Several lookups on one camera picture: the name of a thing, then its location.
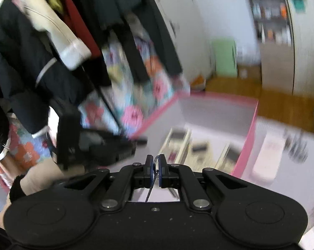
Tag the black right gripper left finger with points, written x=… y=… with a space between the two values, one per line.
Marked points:
x=130 y=178

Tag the pink cardboard box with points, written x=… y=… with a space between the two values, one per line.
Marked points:
x=224 y=121

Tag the teal hanging tag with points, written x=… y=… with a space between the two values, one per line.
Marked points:
x=299 y=6

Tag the white patterned table cloth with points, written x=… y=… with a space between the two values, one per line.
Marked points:
x=295 y=177

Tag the wooden shelf cabinet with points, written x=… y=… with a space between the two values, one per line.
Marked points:
x=276 y=45

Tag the dark hanging clothes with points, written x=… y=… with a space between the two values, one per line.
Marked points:
x=99 y=22

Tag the floral quilt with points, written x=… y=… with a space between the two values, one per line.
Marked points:
x=33 y=71

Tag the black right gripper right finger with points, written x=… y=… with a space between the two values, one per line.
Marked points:
x=183 y=179

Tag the brown cardboard box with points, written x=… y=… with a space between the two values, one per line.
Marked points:
x=249 y=72

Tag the slim cream remote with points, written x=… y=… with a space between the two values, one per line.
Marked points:
x=228 y=159

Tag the cream TCL remote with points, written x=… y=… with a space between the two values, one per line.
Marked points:
x=199 y=156

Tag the light wooden wardrobe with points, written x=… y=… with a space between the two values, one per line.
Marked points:
x=303 y=35

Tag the person's left hand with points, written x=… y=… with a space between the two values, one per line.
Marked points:
x=38 y=178

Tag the white remote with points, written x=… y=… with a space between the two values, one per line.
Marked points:
x=269 y=157

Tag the wide cream remote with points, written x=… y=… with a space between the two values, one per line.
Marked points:
x=176 y=145

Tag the cream white coat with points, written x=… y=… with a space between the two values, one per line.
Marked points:
x=55 y=28

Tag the orange bottle on shelf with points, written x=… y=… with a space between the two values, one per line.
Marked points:
x=283 y=11

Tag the green folding table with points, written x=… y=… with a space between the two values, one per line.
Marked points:
x=225 y=57

